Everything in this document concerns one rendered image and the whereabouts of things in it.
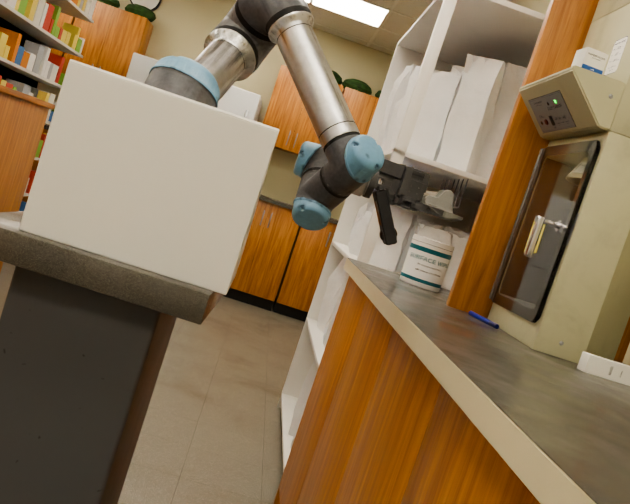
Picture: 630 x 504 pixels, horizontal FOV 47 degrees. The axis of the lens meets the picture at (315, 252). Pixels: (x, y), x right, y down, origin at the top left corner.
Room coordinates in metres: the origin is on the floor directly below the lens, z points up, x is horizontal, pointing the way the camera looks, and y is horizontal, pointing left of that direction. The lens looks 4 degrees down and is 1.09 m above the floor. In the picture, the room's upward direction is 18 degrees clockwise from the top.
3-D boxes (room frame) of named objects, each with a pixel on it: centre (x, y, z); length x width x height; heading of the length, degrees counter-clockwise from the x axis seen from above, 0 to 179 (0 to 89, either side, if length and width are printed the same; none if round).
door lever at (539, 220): (1.52, -0.45, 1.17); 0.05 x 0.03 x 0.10; 94
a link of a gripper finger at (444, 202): (1.49, -0.23, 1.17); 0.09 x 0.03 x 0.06; 93
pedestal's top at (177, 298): (1.03, 0.27, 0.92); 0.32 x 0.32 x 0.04; 2
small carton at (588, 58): (1.55, -0.42, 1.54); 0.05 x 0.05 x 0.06; 9
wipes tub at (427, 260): (2.21, -0.34, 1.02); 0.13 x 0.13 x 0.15
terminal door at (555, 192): (1.63, -0.47, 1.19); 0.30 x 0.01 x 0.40; 4
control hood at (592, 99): (1.63, -0.42, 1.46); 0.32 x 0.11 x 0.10; 5
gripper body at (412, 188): (1.50, -0.12, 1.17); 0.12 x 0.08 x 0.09; 95
